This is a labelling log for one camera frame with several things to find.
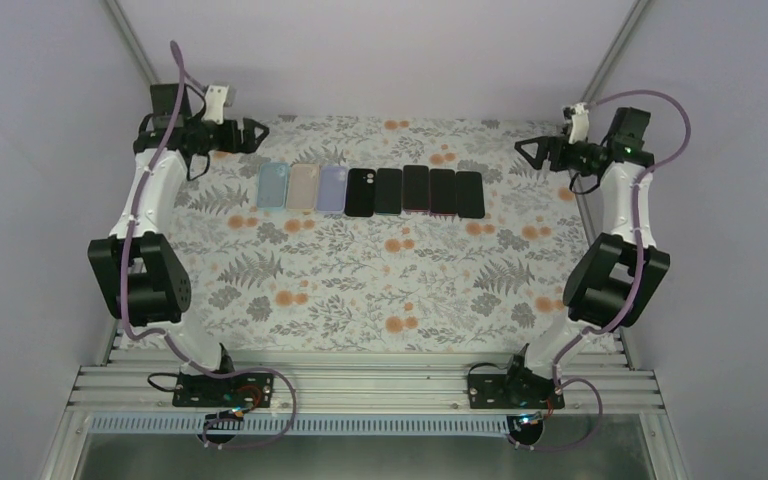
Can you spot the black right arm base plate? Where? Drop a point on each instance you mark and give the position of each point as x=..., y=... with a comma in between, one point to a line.
x=499, y=392

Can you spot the dark teal smartphone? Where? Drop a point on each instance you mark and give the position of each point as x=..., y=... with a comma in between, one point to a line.
x=388, y=191

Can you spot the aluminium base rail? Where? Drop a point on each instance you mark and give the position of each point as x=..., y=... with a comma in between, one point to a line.
x=358, y=383

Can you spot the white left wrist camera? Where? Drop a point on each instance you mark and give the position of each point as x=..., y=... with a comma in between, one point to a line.
x=217, y=97

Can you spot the black phone case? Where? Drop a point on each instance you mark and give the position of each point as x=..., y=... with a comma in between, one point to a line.
x=360, y=193

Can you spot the beige phone case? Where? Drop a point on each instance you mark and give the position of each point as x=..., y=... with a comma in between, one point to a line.
x=302, y=187

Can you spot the aluminium corner frame post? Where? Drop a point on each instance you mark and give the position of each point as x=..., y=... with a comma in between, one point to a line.
x=131, y=42
x=615, y=51

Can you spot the slotted grey cable duct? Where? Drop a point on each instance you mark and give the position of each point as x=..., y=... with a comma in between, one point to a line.
x=260, y=424

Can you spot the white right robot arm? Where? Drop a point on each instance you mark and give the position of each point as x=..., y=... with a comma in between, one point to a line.
x=617, y=276

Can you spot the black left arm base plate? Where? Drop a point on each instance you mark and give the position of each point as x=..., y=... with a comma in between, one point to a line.
x=247, y=391

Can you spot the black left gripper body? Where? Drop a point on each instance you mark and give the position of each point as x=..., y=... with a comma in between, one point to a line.
x=228, y=143

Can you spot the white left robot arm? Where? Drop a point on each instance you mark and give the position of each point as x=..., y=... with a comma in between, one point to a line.
x=144, y=284

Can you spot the pink smartphone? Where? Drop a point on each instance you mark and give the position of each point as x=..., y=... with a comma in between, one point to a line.
x=442, y=192

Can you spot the black screen blue smartphone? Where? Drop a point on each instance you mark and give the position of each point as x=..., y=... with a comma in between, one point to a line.
x=470, y=195

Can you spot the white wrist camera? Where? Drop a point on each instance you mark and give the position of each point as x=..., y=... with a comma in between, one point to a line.
x=217, y=97
x=577, y=124

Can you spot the light blue phone case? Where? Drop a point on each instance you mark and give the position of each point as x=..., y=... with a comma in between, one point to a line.
x=272, y=186

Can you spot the aluminium corner frame post left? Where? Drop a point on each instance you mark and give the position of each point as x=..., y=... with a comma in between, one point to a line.
x=131, y=42

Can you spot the magenta smartphone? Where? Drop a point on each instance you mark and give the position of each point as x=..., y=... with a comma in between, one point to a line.
x=416, y=196

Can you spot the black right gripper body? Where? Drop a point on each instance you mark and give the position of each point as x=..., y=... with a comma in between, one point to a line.
x=562, y=162

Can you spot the floral patterned table mat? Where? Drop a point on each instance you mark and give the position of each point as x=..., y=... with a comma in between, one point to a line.
x=306, y=281

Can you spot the lilac phone case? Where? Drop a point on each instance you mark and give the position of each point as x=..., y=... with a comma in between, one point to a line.
x=332, y=189

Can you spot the aluminium corner frame post right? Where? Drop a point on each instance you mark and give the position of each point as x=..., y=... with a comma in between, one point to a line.
x=615, y=51

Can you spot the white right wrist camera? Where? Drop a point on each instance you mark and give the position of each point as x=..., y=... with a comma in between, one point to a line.
x=577, y=124

